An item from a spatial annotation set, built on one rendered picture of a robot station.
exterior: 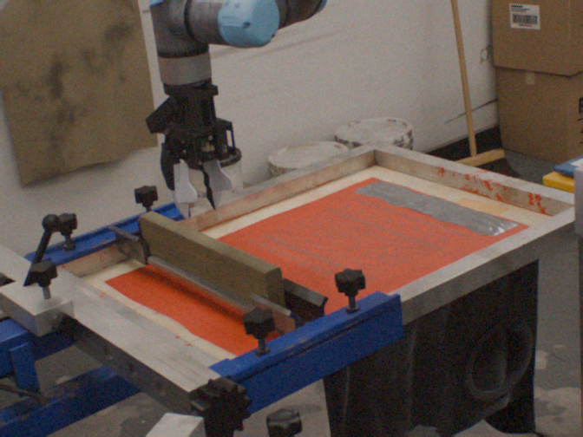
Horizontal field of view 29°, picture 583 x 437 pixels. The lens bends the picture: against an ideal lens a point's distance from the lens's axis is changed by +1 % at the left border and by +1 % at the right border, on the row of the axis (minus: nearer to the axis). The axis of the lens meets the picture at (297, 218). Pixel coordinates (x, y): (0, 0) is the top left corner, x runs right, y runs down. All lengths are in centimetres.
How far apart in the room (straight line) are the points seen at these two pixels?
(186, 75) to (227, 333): 39
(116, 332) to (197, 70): 38
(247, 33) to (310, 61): 290
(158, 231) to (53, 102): 195
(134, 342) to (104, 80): 237
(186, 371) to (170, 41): 47
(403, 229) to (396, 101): 279
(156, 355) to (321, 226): 63
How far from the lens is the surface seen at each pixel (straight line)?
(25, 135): 375
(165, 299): 182
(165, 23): 159
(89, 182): 395
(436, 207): 204
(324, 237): 197
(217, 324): 171
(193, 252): 176
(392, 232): 196
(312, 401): 332
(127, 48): 388
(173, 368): 143
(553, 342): 357
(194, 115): 162
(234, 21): 151
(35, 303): 160
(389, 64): 468
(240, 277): 167
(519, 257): 180
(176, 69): 160
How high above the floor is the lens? 173
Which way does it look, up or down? 22 degrees down
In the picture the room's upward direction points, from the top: 7 degrees counter-clockwise
